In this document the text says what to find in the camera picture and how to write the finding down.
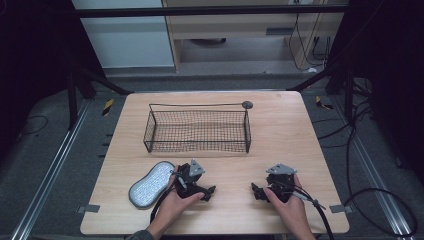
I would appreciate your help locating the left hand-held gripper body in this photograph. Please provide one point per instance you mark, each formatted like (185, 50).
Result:
(190, 181)

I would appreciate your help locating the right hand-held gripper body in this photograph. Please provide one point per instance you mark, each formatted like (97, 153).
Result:
(281, 186)

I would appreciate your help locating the person's right hand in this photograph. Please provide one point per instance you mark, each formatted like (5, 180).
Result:
(293, 213)

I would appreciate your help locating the person's left hand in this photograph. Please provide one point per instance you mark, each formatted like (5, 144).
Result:
(171, 208)

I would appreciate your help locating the grey oval scrub pad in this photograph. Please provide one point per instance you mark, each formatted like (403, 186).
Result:
(150, 186)

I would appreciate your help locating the grey tape strip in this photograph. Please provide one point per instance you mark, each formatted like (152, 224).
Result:
(340, 209)
(88, 208)

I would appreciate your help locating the yellow black striped tape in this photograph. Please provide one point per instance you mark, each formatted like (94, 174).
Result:
(322, 104)
(107, 107)

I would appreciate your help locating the black metal stand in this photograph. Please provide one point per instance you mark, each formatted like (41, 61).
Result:
(83, 86)
(333, 80)

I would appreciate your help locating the white cabinet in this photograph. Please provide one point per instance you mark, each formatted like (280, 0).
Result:
(126, 40)

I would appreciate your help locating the light wooden cabinet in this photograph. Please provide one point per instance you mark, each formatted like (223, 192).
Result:
(253, 26)

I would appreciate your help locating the aluminium floor rail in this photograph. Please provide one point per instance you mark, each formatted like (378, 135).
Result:
(50, 173)
(373, 173)

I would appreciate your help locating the black metal frame bar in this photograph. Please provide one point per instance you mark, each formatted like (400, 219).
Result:
(206, 10)

